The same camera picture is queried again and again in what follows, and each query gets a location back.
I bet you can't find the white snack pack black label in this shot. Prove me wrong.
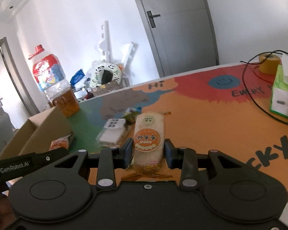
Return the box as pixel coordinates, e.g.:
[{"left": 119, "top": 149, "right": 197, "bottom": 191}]
[{"left": 96, "top": 118, "right": 129, "bottom": 147}]

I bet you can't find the orange label rice cracker pack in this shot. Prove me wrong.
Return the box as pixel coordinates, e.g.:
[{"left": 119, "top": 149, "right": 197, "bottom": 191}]
[{"left": 122, "top": 111, "right": 172, "bottom": 181}]

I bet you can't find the small red orange snack packet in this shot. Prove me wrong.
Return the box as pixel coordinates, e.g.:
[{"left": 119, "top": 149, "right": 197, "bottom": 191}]
[{"left": 49, "top": 135, "right": 72, "bottom": 151}]

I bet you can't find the left hand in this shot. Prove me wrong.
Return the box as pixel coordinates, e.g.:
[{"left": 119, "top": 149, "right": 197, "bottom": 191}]
[{"left": 0, "top": 193, "right": 15, "bottom": 229}]

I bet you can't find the grey sofa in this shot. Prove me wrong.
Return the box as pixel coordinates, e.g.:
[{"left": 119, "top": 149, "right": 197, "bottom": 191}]
[{"left": 0, "top": 113, "right": 16, "bottom": 153}]

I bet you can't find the green candy wrapper snack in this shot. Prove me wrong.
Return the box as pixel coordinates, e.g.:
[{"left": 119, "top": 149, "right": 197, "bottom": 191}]
[{"left": 123, "top": 107, "right": 142, "bottom": 125}]

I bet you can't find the brown cardboard box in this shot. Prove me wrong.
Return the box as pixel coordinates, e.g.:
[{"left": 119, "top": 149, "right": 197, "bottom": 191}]
[{"left": 0, "top": 107, "right": 74, "bottom": 160}]

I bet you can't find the panda print round cushion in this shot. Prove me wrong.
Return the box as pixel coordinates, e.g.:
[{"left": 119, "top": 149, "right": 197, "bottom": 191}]
[{"left": 88, "top": 62, "right": 122, "bottom": 88}]

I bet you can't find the blue plastic bag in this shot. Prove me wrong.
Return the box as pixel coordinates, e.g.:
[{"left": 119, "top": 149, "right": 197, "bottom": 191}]
[{"left": 70, "top": 69, "right": 85, "bottom": 87}]

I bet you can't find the white foam packing piece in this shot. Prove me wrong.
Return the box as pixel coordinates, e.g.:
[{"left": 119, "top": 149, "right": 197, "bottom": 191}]
[{"left": 94, "top": 20, "right": 138, "bottom": 67}]

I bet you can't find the large iced tea bottle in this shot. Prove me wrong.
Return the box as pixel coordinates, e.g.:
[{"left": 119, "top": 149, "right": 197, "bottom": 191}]
[{"left": 28, "top": 44, "right": 79, "bottom": 117}]

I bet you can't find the grey door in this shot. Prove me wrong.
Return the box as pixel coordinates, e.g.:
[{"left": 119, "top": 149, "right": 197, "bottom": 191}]
[{"left": 135, "top": 0, "right": 219, "bottom": 77}]

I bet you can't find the green tissue box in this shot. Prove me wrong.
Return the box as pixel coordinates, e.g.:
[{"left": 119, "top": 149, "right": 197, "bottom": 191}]
[{"left": 270, "top": 53, "right": 288, "bottom": 118}]

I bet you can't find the yellow tape roll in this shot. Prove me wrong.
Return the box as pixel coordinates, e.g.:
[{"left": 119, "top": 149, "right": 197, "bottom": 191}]
[{"left": 259, "top": 53, "right": 281, "bottom": 75}]

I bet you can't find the black door handle lock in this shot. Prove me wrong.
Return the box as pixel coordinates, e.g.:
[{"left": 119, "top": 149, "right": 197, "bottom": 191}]
[{"left": 147, "top": 10, "right": 161, "bottom": 29}]

